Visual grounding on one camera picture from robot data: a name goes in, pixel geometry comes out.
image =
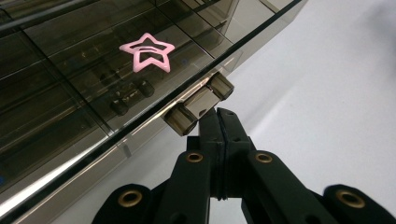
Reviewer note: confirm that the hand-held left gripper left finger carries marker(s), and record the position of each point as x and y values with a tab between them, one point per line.
196	174

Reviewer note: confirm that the smoky transparent drawer box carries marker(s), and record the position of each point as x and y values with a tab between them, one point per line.
77	102

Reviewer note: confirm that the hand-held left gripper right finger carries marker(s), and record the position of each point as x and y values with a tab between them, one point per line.
264	186

